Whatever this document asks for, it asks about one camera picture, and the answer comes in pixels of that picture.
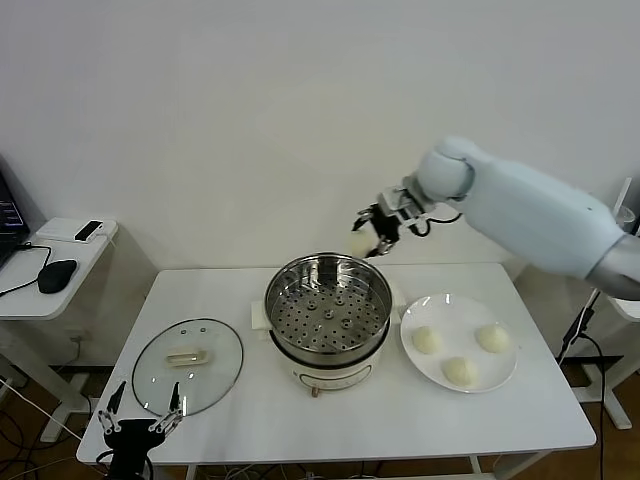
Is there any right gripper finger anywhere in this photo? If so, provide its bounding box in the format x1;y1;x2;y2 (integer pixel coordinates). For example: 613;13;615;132
353;204;380;230
366;237;397;260

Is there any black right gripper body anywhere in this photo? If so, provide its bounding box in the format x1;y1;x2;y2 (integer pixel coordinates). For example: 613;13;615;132
372;202;431;242

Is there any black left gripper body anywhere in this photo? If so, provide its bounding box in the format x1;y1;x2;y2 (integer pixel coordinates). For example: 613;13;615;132
104;418;167;480

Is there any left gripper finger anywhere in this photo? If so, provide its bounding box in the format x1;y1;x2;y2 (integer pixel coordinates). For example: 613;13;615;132
149;381;184;435
97;381;127;436

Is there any white steamed baozi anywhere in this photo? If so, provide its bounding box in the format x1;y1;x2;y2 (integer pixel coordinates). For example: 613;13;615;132
411;327;443;357
441;357;480;390
349;227;381;259
477;324;511;354

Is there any round glass pot lid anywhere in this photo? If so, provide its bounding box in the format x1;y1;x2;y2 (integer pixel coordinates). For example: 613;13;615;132
132;318;245;419

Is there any perforated steel steamer basket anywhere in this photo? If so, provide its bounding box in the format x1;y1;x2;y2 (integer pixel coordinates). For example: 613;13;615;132
264;253;394;365

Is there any white round plate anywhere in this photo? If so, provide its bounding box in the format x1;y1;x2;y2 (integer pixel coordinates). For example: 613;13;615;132
399;294;519;395

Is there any white side table with laptop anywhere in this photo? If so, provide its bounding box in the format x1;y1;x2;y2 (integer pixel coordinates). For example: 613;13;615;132
0;215;121;444

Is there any black computer mouse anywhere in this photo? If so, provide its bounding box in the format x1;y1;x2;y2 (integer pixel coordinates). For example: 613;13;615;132
38;259;79;295

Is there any flat white box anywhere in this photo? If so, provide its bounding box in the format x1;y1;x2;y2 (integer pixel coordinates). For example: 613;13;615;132
35;217;120;245

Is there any black laptop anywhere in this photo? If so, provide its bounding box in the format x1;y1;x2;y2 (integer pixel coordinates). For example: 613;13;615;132
0;154;32;274

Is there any clear plastic drink cup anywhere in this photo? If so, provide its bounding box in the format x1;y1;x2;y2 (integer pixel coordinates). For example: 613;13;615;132
612;204;637;236

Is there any white side table with cup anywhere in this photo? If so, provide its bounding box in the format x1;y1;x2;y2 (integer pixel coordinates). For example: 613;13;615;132
597;292;640;431

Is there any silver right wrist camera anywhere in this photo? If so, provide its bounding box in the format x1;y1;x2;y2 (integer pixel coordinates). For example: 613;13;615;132
380;186;420;217

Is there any white wall socket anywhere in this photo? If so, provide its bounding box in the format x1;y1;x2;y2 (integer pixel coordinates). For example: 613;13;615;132
64;327;96;361

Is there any black laptop cable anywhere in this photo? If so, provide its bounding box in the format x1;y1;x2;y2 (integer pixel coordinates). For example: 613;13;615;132
0;241;54;299

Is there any black white hanging cable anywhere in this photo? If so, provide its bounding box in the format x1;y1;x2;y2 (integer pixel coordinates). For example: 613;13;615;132
555;287;609;480

